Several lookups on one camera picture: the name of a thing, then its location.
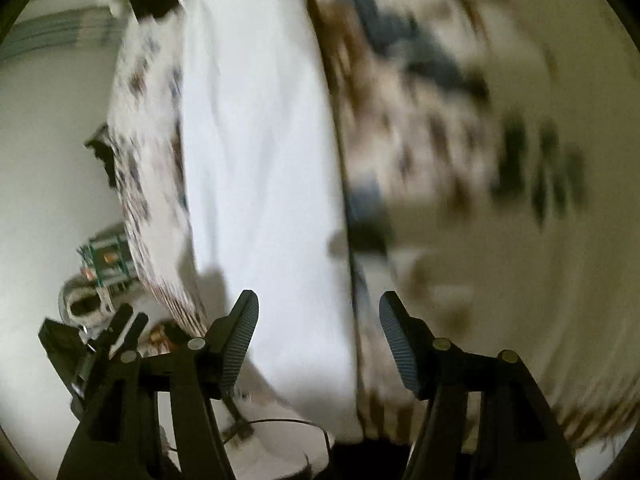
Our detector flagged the green striped box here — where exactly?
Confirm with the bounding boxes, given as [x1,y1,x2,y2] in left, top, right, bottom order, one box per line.
[76,223,135,288]

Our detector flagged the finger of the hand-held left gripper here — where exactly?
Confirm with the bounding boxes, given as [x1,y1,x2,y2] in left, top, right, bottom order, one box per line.
[98,304,134,358]
[111,312,150,361]

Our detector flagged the printed blanket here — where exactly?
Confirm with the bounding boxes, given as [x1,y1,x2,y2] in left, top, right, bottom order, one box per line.
[106,0,632,456]

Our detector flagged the green striped cloth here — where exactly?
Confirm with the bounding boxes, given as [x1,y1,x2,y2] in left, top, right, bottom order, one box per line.
[0,4,123,63]

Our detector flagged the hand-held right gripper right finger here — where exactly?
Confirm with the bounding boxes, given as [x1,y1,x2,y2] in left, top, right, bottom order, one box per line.
[379,290,581,480]

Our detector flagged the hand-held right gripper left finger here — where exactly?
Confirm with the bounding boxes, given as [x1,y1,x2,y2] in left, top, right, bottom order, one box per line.
[57,289,260,480]

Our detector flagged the white cloth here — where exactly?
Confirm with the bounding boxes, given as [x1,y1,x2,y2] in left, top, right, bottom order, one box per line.
[177,0,363,443]

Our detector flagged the black cable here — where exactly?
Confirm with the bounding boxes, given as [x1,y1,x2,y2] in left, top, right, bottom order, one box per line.
[167,395,332,463]

